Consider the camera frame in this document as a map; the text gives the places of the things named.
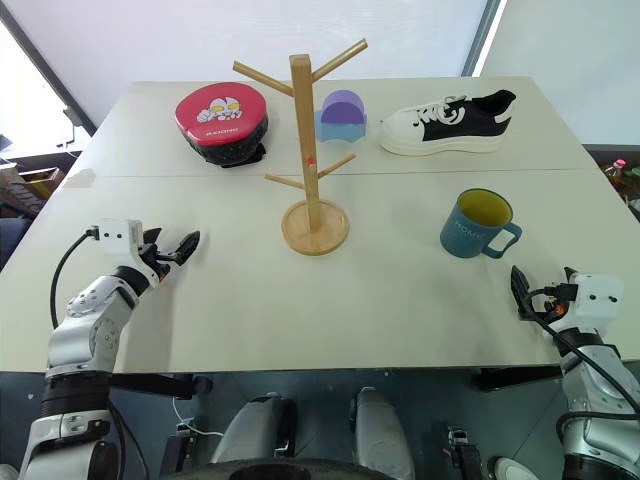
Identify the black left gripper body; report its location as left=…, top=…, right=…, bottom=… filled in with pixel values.
left=138, top=242, right=179, bottom=286

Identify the grey right robot leg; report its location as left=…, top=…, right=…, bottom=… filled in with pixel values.
left=348, top=386, right=416, bottom=480

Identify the blue grey window frame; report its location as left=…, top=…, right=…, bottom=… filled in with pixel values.
left=458, top=0, right=503, bottom=79

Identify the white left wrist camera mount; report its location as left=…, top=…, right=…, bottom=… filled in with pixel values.
left=92, top=218, right=162, bottom=289

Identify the grey robot leg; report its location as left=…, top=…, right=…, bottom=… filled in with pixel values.
left=209, top=392, right=297, bottom=466
left=348, top=386, right=416, bottom=480

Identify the white and black sneaker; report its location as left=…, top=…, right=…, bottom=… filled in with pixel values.
left=377, top=89, right=518, bottom=157

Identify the wooden mug tree stand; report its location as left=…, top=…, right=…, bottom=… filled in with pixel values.
left=232, top=38, right=370, bottom=257

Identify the blue mug with yellow inside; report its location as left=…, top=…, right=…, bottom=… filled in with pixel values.
left=439, top=188, right=523, bottom=260

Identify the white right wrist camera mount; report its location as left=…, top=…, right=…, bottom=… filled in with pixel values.
left=563, top=272, right=626, bottom=334

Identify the red and black round case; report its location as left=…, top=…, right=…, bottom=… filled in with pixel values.
left=174, top=81, right=270, bottom=169

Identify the dark rounded robot torso rim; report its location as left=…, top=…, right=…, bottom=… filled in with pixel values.
left=184, top=457, right=381, bottom=480

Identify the white round disc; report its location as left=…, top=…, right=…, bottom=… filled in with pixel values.
left=492, top=455, right=537, bottom=480

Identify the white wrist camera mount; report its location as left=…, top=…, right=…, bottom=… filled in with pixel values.
left=563, top=272, right=626, bottom=334
left=92, top=218, right=162, bottom=289

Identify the bottle with pink cap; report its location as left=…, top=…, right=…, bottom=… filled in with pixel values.
left=602, top=158, right=632, bottom=201

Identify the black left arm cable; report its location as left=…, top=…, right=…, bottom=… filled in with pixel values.
left=49, top=227, right=104, bottom=331

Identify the black table frame bar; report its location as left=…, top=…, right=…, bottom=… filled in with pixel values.
left=472, top=366, right=564, bottom=392
left=107, top=372, right=214, bottom=401

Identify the thin white cable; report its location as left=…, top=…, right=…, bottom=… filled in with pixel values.
left=172, top=396, right=225, bottom=437

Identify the wooden shelf with clutter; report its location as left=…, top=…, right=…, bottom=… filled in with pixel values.
left=0, top=158, right=69, bottom=219

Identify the black diagonal window frame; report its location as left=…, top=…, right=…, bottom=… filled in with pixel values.
left=0, top=7, right=99, bottom=137

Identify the grey left robot leg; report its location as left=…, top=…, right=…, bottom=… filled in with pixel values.
left=209, top=392, right=297, bottom=466

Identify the purple half-round foam block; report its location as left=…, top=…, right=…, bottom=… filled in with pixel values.
left=320, top=89, right=365, bottom=125

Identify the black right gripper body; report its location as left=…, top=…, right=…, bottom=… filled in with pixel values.
left=527, top=282, right=578, bottom=324

